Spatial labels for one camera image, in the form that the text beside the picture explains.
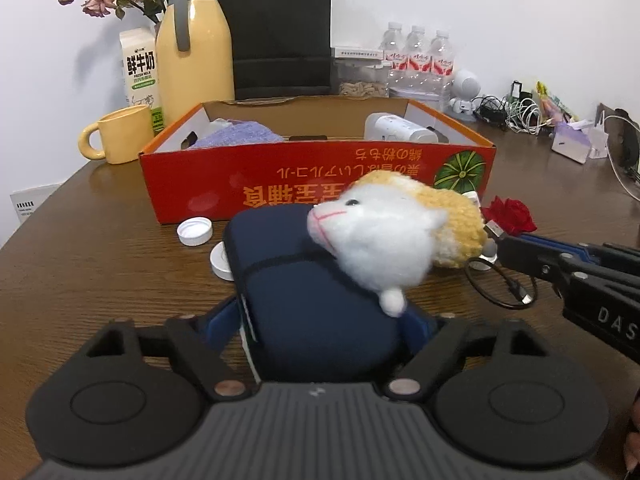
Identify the thin black usb cable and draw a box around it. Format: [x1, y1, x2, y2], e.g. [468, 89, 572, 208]
[464, 219, 540, 310]

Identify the white charger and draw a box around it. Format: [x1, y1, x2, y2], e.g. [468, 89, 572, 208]
[590, 115, 608, 160]

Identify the clear seed container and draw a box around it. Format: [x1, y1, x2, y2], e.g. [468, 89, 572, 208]
[336, 60, 393, 99]

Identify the purple cloth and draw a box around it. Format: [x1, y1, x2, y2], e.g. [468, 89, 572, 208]
[190, 120, 286, 150]

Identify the white flat round lid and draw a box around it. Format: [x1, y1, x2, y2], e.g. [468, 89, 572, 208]
[210, 241, 236, 281]

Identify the purple tissue pack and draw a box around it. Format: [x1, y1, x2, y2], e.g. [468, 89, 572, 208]
[551, 121, 593, 165]

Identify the white cable bundle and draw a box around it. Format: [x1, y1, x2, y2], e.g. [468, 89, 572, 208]
[505, 97, 551, 136]

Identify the white robot speaker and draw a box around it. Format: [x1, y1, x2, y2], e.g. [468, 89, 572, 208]
[446, 69, 483, 122]

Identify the flat white box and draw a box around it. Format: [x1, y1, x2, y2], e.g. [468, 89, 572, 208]
[332, 46, 386, 65]

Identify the colourful snack bag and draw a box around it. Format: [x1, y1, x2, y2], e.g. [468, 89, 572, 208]
[536, 81, 576, 123]

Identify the red cardboard box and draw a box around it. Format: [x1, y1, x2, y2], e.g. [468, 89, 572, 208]
[138, 96, 497, 225]

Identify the yellow mug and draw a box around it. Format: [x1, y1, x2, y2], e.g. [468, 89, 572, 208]
[77, 106, 156, 165]

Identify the white and yellow plush toy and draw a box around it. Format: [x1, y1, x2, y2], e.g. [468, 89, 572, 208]
[306, 170, 498, 317]

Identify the dark brown object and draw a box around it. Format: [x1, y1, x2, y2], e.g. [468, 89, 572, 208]
[597, 104, 640, 171]

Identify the black cable bundle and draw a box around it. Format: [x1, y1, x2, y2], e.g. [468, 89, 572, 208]
[472, 96, 511, 131]

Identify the person's right hand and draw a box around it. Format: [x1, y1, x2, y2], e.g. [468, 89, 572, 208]
[624, 395, 640, 466]

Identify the black paper bag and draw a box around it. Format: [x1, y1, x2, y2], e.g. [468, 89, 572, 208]
[214, 0, 333, 101]

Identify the white milk carton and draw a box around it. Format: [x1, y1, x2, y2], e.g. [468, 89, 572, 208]
[119, 27, 166, 136]

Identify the clear water bottle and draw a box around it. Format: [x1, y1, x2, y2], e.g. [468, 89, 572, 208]
[382, 21, 407, 98]
[404, 25, 431, 101]
[429, 30, 456, 111]

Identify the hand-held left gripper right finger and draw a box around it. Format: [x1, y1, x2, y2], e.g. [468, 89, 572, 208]
[386, 310, 548, 402]

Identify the yellow thermos jug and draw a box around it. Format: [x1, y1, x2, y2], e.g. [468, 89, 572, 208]
[155, 0, 236, 128]

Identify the white charging cable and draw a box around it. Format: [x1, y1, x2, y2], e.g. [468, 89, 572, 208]
[602, 115, 640, 186]

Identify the navy zip pouch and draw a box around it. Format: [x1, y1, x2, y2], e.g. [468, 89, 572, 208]
[222, 207, 426, 386]

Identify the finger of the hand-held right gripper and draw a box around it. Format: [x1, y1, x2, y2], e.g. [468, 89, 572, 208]
[497, 235, 581, 286]
[522, 234, 640, 261]

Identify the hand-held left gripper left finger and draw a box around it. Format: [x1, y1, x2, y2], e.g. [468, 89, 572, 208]
[87, 295, 251, 402]

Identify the white plastic bottle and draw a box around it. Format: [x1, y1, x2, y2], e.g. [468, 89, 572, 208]
[363, 112, 441, 145]

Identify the red artificial rose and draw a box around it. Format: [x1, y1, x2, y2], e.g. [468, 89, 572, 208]
[482, 196, 538, 237]

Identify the white ridged bottle cap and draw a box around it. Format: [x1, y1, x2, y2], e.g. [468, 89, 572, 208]
[177, 217, 213, 247]

